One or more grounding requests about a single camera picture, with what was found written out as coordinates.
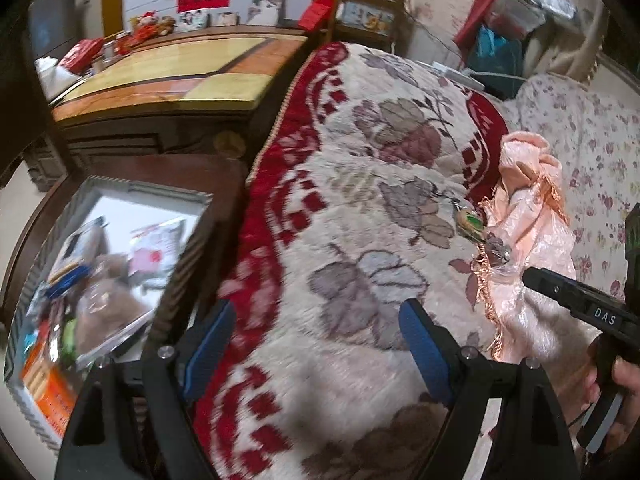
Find blue plastic bag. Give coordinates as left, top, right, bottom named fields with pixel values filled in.
left=472, top=25, right=523, bottom=73

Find red cardboard box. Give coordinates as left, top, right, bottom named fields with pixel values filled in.
left=300, top=0, right=335, bottom=32

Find peach satin cloth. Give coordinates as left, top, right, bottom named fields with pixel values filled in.
left=470, top=132, right=578, bottom=361

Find person's right hand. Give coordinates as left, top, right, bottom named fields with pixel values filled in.
left=612, top=355, right=640, bottom=446

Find green gold snack packet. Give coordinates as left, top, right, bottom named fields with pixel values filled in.
left=452, top=205, right=486, bottom=241

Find blue cookie packet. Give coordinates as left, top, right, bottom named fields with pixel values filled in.
left=42, top=265, right=93, bottom=301

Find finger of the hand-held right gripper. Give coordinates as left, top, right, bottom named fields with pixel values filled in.
left=522, top=266, right=588, bottom=311

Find chevron striped storage box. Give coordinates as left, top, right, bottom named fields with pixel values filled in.
left=4, top=175, right=216, bottom=456

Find red packages on table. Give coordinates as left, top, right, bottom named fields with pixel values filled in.
left=102, top=30, right=151, bottom=58

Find clear plastic container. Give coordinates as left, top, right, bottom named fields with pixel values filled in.
left=482, top=0, right=546, bottom=41

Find pink floral cloth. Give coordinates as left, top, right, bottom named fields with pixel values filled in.
left=402, top=0, right=506, bottom=61

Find grey snack packet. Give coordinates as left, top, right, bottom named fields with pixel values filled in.
left=47, top=216, right=108, bottom=286

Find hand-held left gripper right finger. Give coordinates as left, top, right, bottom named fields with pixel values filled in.
left=398, top=297, right=581, bottom=480

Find wooden shelf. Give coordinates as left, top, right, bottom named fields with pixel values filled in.
left=327, top=0, right=406, bottom=43

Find grey refrigerator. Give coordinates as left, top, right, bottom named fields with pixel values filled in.
left=25, top=0, right=83, bottom=61

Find white plastic bag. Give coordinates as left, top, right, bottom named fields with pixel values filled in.
left=35, top=55, right=76, bottom=101

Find red and beige floral blanket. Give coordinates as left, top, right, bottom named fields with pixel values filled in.
left=192, top=42, right=601, bottom=480

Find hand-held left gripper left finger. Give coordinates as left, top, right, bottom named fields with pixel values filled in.
left=54, top=300, right=237, bottom=480

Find cat picture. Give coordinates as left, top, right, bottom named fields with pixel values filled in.
left=247, top=0, right=286, bottom=26

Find dark wooden side table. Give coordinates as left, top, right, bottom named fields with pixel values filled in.
left=0, top=152, right=251, bottom=480

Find floral sofa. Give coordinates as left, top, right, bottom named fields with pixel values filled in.
left=500, top=0, right=640, bottom=311

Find orange snack packet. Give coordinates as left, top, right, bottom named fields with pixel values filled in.
left=20, top=360, right=78, bottom=438

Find red gift box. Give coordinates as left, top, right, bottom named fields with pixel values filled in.
left=57, top=37, right=103, bottom=73

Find wooden coffee table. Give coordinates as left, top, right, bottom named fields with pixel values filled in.
left=50, top=27, right=311, bottom=161

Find plush toys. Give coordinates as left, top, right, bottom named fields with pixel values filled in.
left=131, top=10, right=177, bottom=37

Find clear bag of bread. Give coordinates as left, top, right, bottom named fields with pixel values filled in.
left=75, top=252, right=158, bottom=368

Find clear silver wrapper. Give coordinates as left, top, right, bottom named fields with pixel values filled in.
left=475, top=240, right=516, bottom=271

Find white and pink snack packet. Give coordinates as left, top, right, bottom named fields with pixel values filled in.
left=127, top=217, right=183, bottom=281

